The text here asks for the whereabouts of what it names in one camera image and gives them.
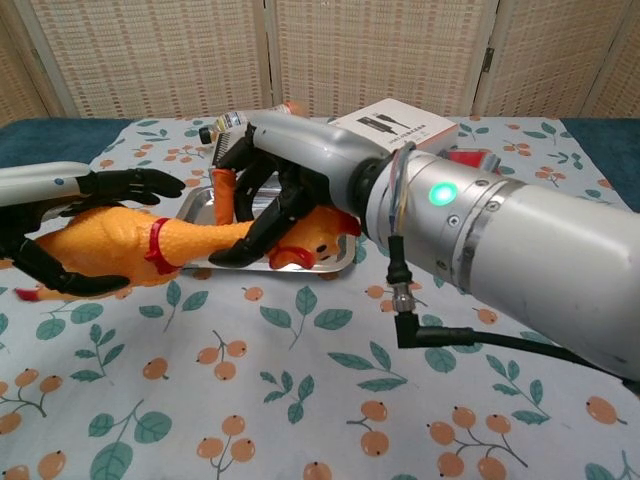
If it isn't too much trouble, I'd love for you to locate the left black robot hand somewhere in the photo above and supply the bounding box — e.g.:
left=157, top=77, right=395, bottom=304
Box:
left=0, top=162, right=186, bottom=301

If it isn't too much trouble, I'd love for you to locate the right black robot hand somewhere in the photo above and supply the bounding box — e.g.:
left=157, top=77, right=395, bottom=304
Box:
left=208, top=110, right=396, bottom=269

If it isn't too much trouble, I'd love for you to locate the yellow rubber chicken toy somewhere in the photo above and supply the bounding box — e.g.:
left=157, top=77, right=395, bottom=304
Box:
left=14, top=204, right=362, bottom=304

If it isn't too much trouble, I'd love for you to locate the stainless steel tray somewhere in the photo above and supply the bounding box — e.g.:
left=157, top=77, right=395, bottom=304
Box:
left=172, top=187, right=359, bottom=275

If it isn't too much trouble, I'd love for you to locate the silver metal power supply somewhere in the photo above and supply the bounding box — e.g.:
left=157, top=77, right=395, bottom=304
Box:
left=212, top=130, right=251, bottom=167

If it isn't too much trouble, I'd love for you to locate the black-capped clear bottle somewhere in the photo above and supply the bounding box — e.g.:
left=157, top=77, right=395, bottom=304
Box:
left=198, top=101, right=305, bottom=146

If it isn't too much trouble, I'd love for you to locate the white cardboard product box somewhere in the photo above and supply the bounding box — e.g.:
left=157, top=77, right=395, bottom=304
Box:
left=327, top=98, right=459, bottom=151

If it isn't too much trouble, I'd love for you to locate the woven folding screen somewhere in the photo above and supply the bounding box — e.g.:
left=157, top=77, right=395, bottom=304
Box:
left=0, top=0, right=640, bottom=121

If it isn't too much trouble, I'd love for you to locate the red stamp pad case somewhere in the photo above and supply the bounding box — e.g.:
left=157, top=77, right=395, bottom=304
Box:
left=439, top=147, right=501, bottom=174

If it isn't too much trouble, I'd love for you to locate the floral fruit print tablecloth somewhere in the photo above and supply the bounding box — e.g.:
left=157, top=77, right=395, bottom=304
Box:
left=0, top=117, right=640, bottom=480

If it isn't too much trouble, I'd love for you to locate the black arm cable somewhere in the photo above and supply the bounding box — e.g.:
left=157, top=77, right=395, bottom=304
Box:
left=385, top=234, right=640, bottom=386

